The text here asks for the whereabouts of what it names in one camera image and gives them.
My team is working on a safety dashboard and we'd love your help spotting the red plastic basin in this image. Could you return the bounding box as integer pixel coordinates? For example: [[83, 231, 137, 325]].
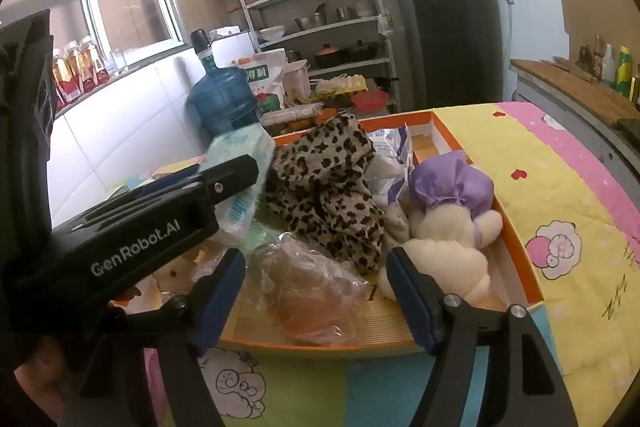
[[350, 90, 390, 110]]

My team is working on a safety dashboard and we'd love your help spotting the sliding window white frame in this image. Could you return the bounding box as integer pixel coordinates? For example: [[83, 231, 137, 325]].
[[0, 0, 186, 72]]

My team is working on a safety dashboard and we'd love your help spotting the purple white wipes packet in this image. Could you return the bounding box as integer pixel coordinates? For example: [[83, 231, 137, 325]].
[[370, 167, 413, 240], [367, 124, 416, 180]]

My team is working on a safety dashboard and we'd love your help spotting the black pot red lid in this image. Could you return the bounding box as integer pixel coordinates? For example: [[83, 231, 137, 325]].
[[314, 44, 347, 68]]

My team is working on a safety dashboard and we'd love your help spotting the white green tissue pack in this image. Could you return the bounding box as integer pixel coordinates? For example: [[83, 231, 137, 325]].
[[197, 126, 277, 254]]

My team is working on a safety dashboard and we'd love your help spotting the purple cream plush toy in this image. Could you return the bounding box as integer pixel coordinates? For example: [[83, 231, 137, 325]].
[[377, 151, 503, 308]]

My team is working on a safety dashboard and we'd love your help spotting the counter with wooden board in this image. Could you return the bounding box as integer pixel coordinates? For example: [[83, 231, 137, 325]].
[[509, 58, 640, 180]]

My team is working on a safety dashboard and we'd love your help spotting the brown cardboard sheet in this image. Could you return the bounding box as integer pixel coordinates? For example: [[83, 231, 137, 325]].
[[555, 0, 640, 58]]

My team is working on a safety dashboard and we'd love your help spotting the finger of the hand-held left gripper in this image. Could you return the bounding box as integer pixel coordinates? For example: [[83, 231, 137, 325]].
[[195, 154, 261, 215], [82, 171, 211, 223]]

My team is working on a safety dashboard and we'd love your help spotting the leopard print cloth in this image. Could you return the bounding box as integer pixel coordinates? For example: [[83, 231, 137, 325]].
[[262, 114, 388, 275]]

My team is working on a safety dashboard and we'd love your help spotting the white sack green label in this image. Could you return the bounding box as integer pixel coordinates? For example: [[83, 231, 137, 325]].
[[231, 49, 290, 108]]

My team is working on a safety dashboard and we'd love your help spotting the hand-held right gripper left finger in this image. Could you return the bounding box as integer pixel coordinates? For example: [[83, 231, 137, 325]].
[[60, 248, 247, 427]]

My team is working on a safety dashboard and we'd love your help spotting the dark grey refrigerator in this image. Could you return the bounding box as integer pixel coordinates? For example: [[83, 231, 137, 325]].
[[387, 0, 506, 112]]

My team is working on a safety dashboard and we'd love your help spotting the row of condiment bottles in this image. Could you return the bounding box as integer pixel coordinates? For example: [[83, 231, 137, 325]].
[[577, 34, 640, 108]]

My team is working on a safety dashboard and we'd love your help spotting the green puff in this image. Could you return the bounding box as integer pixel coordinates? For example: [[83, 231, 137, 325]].
[[242, 222, 373, 348]]

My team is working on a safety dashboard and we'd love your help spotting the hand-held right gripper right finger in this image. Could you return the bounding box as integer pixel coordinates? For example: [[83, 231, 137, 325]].
[[386, 247, 573, 427]]

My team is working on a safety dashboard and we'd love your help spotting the orange cardboard box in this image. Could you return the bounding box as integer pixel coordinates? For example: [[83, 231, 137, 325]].
[[215, 109, 546, 353]]

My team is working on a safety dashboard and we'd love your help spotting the blue water jug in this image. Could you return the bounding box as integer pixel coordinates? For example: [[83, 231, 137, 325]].
[[186, 66, 261, 138]]

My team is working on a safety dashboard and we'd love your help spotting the person's left hand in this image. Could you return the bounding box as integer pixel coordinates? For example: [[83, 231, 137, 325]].
[[14, 339, 68, 418]]

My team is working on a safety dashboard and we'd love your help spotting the black white water pump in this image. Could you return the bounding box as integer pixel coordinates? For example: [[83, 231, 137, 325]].
[[190, 28, 217, 70]]

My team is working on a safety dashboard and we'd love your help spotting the pink plastic container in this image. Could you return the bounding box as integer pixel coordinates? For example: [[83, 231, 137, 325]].
[[282, 59, 311, 100]]

